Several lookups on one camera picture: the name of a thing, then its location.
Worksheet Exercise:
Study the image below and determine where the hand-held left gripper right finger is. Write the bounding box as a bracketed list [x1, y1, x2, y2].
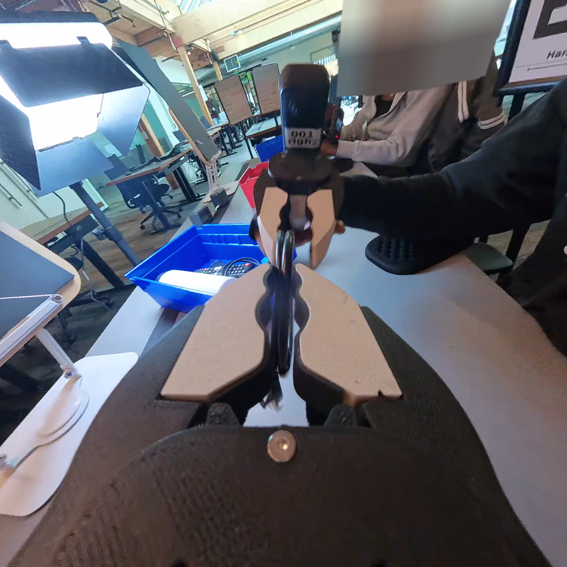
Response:
[290, 263, 403, 407]

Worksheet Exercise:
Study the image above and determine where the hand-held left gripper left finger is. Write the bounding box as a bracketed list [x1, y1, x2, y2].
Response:
[160, 263, 281, 403]

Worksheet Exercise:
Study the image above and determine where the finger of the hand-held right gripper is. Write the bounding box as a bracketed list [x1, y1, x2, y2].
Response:
[257, 186, 291, 265]
[307, 188, 336, 270]

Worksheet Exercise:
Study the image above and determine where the black cable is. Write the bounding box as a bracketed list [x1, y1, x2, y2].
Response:
[261, 228, 297, 410]

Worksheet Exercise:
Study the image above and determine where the blue plastic bin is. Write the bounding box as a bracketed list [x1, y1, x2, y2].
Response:
[255, 135, 285, 163]
[125, 224, 272, 313]

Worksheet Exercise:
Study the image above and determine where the person's right forearm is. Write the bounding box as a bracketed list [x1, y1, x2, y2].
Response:
[340, 81, 567, 245]

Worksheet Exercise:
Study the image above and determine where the red plastic bin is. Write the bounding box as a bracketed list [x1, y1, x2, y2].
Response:
[238, 161, 272, 209]

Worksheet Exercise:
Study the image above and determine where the black remote control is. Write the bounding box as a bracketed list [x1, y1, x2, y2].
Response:
[194, 260, 260, 278]

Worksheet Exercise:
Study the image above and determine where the white cylindrical bottle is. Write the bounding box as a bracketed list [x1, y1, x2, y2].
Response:
[156, 269, 237, 296]

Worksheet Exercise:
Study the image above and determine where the wooden-rimmed black board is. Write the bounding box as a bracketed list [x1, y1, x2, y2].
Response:
[0, 221, 82, 368]
[113, 38, 222, 162]

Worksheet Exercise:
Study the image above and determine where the black office chair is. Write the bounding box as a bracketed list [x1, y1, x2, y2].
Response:
[116, 175, 183, 234]

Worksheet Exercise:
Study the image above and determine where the wooden office desk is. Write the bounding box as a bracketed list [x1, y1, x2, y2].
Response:
[105, 147, 202, 205]
[20, 206, 142, 291]

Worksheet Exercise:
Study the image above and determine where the studio light panel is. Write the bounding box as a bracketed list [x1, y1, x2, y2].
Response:
[0, 11, 152, 196]

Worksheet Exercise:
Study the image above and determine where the framed marker sign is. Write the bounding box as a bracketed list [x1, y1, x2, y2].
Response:
[493, 0, 567, 97]

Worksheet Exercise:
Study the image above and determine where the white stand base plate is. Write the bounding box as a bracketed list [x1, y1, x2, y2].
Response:
[0, 294, 139, 517]

